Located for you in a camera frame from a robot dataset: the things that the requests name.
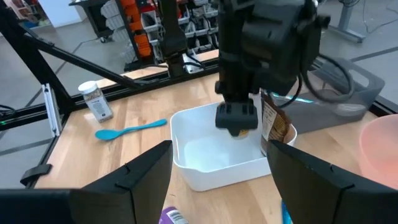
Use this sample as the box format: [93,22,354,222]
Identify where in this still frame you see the grey plastic holder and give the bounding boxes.
[273,57,386,134]

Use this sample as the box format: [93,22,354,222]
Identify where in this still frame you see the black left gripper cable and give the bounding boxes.
[276,54,355,108]

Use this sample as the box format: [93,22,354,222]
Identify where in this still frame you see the silver aluminium bracket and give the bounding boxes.
[42,83,63,138]

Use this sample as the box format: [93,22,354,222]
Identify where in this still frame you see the purple label spice jar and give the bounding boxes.
[158,205,189,224]

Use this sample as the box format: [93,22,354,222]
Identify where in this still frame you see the white plastic bin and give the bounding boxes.
[170,101,298,192]

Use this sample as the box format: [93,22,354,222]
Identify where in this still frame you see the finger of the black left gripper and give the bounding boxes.
[215,100,238,136]
[236,99,259,131]

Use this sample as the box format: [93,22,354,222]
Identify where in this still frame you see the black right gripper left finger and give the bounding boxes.
[0,139,174,224]

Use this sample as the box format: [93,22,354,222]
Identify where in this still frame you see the white lid spice jar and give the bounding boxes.
[77,80,114,123]

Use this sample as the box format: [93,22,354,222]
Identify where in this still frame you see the shelf with storage bins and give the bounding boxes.
[70,0,224,71]

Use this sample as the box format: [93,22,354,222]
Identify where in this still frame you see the pink translucent bowl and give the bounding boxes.
[358,113,398,190]

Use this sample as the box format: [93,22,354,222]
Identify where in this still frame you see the black table edge clip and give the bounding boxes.
[20,164,52,187]

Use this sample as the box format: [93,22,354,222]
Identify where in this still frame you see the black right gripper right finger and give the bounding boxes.
[266,139,398,224]

